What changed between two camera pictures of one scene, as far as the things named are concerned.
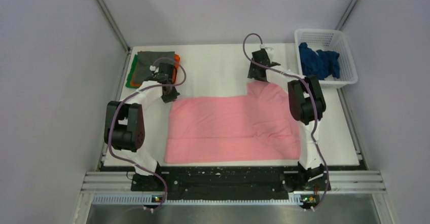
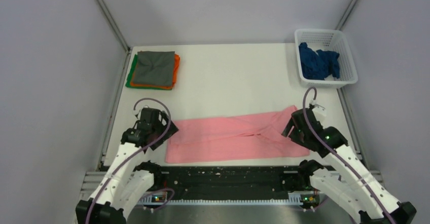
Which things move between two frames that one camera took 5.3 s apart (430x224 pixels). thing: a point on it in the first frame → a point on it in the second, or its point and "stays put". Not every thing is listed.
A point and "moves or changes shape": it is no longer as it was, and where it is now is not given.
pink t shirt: [261, 126] moves or changes shape
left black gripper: [172, 97] → [166, 119]
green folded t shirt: [131, 75] stays put
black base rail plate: [229, 183] stays put
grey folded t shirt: [144, 60] stays put
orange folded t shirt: [177, 61] stays put
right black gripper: [252, 74] → [292, 134]
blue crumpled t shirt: [320, 63] stays put
